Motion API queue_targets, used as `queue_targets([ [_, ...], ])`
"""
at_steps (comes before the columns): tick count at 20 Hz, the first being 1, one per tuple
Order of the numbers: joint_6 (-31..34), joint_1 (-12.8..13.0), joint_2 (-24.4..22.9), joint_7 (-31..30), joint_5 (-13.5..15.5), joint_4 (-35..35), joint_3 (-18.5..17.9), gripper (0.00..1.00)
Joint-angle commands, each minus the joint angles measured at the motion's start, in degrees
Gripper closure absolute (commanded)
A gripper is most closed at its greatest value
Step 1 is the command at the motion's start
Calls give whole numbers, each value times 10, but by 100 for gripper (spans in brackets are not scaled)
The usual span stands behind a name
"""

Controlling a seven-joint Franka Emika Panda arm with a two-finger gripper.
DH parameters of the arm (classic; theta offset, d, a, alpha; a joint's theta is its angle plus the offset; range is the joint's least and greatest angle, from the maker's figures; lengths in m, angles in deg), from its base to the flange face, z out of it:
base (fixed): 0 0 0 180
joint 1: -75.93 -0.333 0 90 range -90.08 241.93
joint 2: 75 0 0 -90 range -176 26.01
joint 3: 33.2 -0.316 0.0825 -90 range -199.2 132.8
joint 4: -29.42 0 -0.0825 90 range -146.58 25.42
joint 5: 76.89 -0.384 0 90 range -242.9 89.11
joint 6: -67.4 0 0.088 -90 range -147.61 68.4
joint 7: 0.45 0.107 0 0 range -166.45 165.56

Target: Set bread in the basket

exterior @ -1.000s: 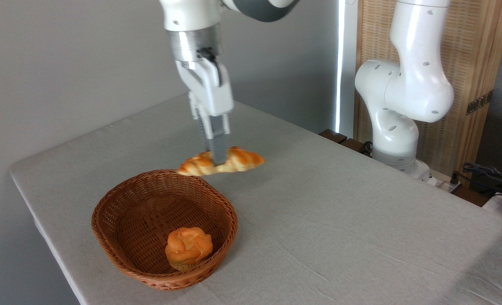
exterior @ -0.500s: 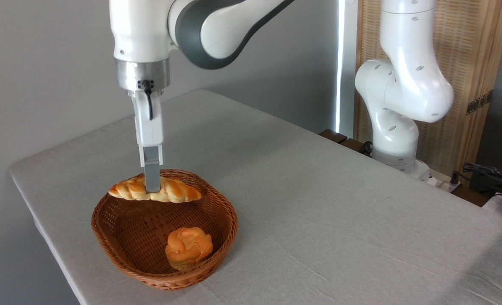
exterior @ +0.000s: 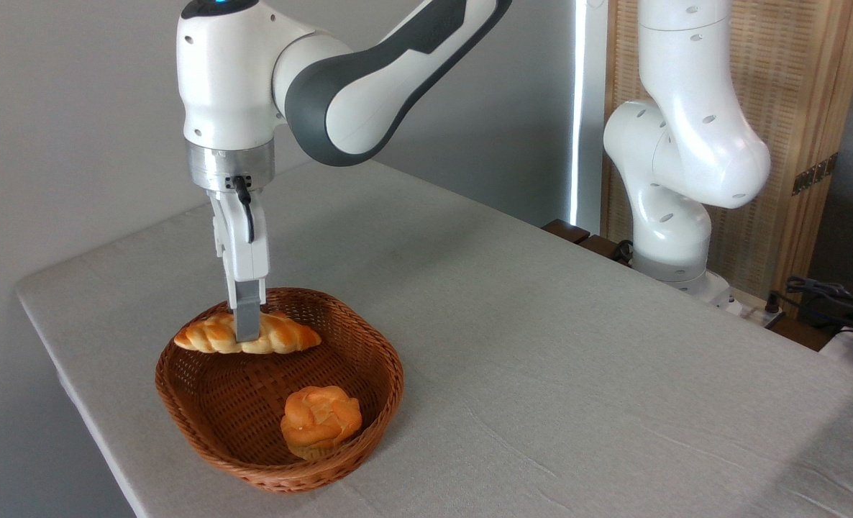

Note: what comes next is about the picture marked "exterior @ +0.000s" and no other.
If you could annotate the round puff bread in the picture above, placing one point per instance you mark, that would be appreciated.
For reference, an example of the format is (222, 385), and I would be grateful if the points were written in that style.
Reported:
(320, 421)

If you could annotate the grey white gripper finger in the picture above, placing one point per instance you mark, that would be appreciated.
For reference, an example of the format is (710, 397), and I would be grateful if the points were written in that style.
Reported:
(248, 316)

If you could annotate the grey tablecloth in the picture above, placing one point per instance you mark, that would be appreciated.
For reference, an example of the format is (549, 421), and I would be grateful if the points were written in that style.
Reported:
(577, 403)

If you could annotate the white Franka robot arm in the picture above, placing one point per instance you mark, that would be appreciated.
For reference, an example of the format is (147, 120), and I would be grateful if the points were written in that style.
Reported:
(232, 79)

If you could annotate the brown woven wicker basket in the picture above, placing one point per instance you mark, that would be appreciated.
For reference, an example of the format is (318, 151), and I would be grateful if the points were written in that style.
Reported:
(225, 403)

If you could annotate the dark metal screen hinge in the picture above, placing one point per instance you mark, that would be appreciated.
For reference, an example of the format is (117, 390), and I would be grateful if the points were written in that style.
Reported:
(815, 174)

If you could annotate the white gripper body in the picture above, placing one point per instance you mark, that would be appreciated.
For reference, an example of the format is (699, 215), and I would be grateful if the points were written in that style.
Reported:
(236, 237)

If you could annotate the dark wooden furniture edge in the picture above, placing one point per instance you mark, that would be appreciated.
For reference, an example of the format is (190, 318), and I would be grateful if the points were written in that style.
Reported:
(577, 234)

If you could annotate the long braided bread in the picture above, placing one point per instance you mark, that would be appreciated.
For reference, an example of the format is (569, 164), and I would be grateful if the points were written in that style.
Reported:
(290, 338)

